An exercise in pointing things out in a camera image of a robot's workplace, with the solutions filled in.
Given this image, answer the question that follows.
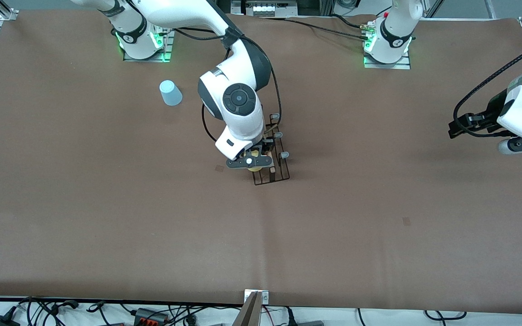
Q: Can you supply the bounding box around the black wire cup holder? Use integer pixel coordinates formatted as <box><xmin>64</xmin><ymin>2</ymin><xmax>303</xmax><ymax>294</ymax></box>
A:
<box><xmin>252</xmin><ymin>113</ymin><xmax>292</xmax><ymax>186</ymax></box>

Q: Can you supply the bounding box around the yellow plastic cup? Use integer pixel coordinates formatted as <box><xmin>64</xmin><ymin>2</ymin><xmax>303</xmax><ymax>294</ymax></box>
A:
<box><xmin>246</xmin><ymin>151</ymin><xmax>265</xmax><ymax>173</ymax></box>

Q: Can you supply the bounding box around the light blue plastic cup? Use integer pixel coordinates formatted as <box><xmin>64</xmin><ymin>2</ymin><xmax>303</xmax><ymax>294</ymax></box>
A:
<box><xmin>159</xmin><ymin>80</ymin><xmax>183</xmax><ymax>107</ymax></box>

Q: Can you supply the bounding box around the brown table mat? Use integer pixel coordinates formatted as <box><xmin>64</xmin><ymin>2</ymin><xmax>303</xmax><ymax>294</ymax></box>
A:
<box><xmin>0</xmin><ymin>9</ymin><xmax>522</xmax><ymax>314</ymax></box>

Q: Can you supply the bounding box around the white power strip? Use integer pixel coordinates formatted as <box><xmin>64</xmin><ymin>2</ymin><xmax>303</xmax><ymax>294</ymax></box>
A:
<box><xmin>245</xmin><ymin>0</ymin><xmax>298</xmax><ymax>18</ymax></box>

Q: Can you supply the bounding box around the black orange connector block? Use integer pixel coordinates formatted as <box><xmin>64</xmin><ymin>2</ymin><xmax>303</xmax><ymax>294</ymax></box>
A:
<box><xmin>133</xmin><ymin>307</ymin><xmax>169</xmax><ymax>325</ymax></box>

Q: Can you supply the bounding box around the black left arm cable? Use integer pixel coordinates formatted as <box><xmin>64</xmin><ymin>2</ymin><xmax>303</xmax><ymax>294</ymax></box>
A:
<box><xmin>453</xmin><ymin>38</ymin><xmax>522</xmax><ymax>137</ymax></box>

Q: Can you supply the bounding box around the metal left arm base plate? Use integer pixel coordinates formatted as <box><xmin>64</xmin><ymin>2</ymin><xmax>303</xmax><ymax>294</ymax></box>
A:
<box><xmin>363</xmin><ymin>49</ymin><xmax>412</xmax><ymax>70</ymax></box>

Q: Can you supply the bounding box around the long black table cable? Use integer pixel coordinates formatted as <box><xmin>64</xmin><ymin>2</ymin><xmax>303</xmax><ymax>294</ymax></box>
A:
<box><xmin>283</xmin><ymin>17</ymin><xmax>369</xmax><ymax>41</ymax></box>

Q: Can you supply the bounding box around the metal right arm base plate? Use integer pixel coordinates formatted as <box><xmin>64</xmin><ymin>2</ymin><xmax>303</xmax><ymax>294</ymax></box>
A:
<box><xmin>123</xmin><ymin>13</ymin><xmax>174</xmax><ymax>63</ymax></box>

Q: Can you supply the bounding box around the short black table cable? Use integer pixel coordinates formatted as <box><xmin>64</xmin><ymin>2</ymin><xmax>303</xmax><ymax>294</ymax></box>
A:
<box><xmin>329</xmin><ymin>13</ymin><xmax>367</xmax><ymax>30</ymax></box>

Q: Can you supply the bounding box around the silver pole bracket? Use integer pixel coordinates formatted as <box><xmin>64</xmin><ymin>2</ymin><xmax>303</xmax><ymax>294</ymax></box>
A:
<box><xmin>244</xmin><ymin>290</ymin><xmax>270</xmax><ymax>305</ymax></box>

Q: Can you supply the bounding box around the grey aluminium camera pole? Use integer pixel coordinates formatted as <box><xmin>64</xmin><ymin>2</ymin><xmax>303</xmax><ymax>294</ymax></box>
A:
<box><xmin>232</xmin><ymin>291</ymin><xmax>264</xmax><ymax>326</ymax></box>

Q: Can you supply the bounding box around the black looped cable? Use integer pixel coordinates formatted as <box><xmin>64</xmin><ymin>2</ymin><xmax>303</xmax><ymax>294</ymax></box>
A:
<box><xmin>424</xmin><ymin>310</ymin><xmax>468</xmax><ymax>321</ymax></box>

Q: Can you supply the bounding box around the black tangled cable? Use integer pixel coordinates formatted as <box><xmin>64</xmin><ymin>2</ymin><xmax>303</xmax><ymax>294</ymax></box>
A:
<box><xmin>16</xmin><ymin>297</ymin><xmax>128</xmax><ymax>326</ymax></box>

